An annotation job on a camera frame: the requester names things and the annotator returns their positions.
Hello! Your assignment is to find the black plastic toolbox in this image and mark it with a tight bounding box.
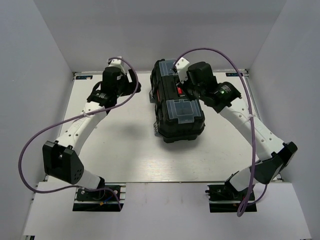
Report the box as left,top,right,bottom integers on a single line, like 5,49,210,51
149,59,205,143

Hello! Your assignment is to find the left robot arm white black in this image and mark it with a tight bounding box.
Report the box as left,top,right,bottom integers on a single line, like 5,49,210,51
42,66,141,200

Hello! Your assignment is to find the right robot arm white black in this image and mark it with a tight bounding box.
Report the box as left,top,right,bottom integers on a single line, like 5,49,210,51
175,60,298,200

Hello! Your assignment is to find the blue label sticker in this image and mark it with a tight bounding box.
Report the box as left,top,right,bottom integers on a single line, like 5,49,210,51
225,72,244,77
75,75,93,80

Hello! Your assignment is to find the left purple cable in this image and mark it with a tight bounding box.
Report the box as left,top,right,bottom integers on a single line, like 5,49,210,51
18,57,140,211

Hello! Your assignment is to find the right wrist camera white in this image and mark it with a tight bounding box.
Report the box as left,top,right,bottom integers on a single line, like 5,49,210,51
173,57,191,85

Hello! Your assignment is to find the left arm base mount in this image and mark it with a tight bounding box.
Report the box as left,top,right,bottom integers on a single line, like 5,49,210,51
72,183,126,212

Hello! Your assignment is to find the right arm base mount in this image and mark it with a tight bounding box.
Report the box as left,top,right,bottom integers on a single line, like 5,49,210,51
205,184,247,213

